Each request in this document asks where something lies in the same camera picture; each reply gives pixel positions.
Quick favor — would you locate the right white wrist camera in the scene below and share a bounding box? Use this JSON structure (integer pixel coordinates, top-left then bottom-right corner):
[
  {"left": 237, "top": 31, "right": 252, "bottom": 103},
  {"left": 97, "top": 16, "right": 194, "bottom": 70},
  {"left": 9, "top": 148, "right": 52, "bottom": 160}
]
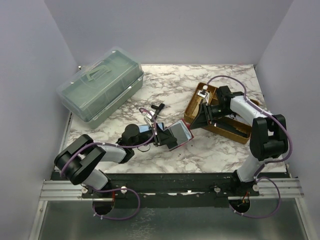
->
[{"left": 197, "top": 84, "right": 210, "bottom": 103}]

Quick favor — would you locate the aluminium extrusion rail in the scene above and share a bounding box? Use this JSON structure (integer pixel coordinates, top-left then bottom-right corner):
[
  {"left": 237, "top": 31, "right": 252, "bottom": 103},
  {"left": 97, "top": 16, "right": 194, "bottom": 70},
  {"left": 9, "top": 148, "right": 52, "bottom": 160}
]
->
[{"left": 39, "top": 174, "right": 304, "bottom": 201}]

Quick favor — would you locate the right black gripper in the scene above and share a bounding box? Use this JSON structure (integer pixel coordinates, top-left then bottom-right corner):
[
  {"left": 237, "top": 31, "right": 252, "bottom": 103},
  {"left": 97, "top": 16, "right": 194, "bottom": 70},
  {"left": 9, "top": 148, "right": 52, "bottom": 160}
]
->
[{"left": 190, "top": 102, "right": 236, "bottom": 130}]

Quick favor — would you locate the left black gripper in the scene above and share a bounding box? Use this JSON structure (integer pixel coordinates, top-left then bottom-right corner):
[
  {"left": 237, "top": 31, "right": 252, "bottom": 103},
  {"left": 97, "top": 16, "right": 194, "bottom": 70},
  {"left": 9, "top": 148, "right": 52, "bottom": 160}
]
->
[{"left": 131, "top": 123, "right": 177, "bottom": 149}]

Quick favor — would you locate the red leather card holder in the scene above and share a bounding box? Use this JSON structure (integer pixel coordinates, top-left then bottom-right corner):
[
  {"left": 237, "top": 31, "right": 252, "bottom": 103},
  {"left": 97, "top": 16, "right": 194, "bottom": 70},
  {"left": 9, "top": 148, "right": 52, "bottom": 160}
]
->
[{"left": 165, "top": 119, "right": 194, "bottom": 151}]

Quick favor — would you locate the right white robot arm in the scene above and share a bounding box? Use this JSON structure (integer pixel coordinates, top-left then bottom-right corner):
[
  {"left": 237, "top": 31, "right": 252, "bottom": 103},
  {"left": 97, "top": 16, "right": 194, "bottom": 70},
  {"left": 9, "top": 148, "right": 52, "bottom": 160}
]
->
[{"left": 190, "top": 86, "right": 289, "bottom": 196}]

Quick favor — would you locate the black pen tool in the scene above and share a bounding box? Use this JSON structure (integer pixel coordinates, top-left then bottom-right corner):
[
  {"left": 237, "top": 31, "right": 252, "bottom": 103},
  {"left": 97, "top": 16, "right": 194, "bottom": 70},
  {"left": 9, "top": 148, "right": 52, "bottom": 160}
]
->
[{"left": 214, "top": 121, "right": 250, "bottom": 138}]

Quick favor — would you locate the woven bamboo organizer tray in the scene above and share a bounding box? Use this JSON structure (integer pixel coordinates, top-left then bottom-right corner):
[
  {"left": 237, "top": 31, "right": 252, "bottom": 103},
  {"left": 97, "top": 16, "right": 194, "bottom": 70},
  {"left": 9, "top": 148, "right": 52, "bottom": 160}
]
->
[{"left": 184, "top": 82, "right": 252, "bottom": 145}]

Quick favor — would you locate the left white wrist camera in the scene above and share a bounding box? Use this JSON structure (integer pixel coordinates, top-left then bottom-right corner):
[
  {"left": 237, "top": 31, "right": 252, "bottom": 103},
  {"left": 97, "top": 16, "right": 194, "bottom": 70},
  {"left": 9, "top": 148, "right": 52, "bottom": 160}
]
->
[{"left": 142, "top": 110, "right": 155, "bottom": 126}]

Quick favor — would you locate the green plastic storage box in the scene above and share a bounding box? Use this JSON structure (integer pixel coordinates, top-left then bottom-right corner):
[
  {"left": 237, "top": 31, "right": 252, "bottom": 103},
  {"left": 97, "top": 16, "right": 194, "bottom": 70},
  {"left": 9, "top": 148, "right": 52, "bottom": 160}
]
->
[{"left": 56, "top": 48, "right": 144, "bottom": 129}]

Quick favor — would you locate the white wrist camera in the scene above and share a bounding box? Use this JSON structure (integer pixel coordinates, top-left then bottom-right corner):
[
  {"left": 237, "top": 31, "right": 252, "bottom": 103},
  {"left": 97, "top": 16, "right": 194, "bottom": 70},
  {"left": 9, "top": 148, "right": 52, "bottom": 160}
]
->
[
  {"left": 197, "top": 84, "right": 210, "bottom": 103},
  {"left": 142, "top": 110, "right": 155, "bottom": 126}
]

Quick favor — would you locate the black leather card holder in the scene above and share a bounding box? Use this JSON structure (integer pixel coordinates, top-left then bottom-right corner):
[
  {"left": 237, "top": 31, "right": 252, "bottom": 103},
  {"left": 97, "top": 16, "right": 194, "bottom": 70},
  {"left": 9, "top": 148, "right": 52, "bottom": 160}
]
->
[{"left": 138, "top": 122, "right": 165, "bottom": 133}]

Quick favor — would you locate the black T-shaped tool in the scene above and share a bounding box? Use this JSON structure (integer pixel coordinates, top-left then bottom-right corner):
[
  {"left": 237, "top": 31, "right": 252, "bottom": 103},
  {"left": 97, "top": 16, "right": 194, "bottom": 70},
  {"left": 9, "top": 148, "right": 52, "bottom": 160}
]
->
[{"left": 151, "top": 103, "right": 165, "bottom": 114}]

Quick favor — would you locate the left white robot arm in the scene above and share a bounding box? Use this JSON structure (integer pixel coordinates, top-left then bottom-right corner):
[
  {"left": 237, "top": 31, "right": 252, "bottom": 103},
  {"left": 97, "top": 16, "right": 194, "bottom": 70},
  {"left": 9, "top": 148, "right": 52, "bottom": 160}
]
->
[{"left": 54, "top": 124, "right": 178, "bottom": 198}]

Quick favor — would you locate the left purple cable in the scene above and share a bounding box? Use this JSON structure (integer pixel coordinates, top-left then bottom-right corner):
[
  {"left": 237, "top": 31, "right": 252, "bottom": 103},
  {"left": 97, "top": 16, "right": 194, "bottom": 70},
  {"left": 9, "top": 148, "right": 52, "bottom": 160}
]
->
[{"left": 59, "top": 107, "right": 158, "bottom": 221}]

